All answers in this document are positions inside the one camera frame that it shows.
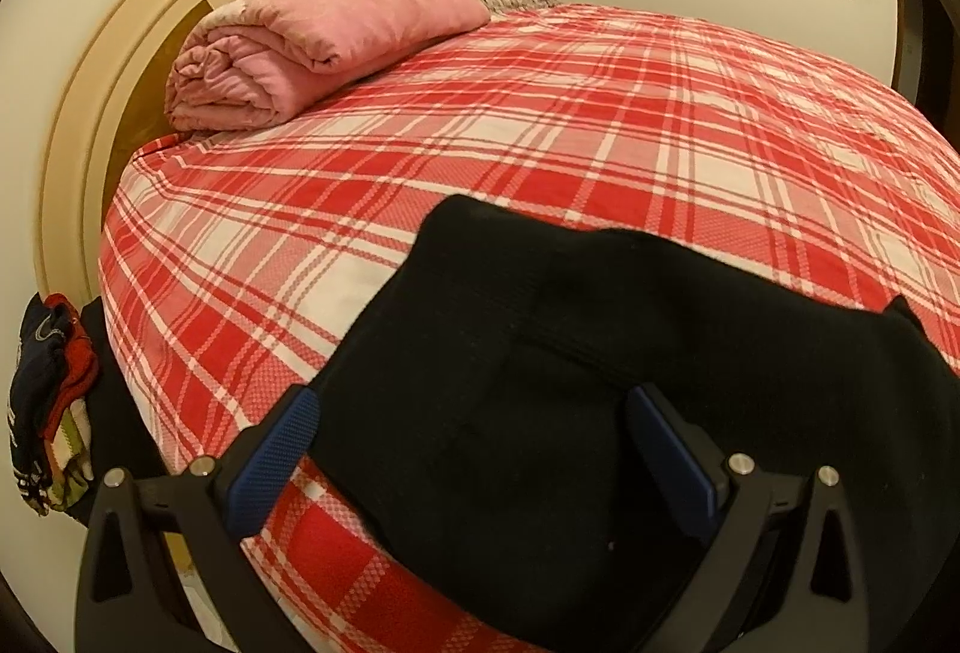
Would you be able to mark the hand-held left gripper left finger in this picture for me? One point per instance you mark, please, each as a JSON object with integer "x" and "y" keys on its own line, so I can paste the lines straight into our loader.
{"x": 279, "y": 447}

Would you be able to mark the cream wooden headboard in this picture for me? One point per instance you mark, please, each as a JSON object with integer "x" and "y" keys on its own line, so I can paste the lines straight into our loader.
{"x": 82, "y": 136}

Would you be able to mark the pile of colourful clothes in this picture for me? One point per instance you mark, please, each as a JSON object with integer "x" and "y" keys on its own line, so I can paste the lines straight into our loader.
{"x": 52, "y": 383}

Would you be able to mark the dark door frame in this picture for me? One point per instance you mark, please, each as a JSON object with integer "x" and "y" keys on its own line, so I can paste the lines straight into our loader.
{"x": 919, "y": 38}

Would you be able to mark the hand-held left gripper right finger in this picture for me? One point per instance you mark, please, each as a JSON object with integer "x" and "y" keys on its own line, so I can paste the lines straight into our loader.
{"x": 671, "y": 458}

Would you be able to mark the pink folded blanket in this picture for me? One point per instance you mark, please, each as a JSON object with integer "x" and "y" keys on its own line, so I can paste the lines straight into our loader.
{"x": 315, "y": 31}

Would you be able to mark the red plaid bed sheet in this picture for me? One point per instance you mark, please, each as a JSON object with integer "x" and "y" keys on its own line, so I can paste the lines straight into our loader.
{"x": 600, "y": 136}

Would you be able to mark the black pants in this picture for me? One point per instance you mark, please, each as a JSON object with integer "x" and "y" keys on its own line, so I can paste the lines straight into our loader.
{"x": 525, "y": 293}

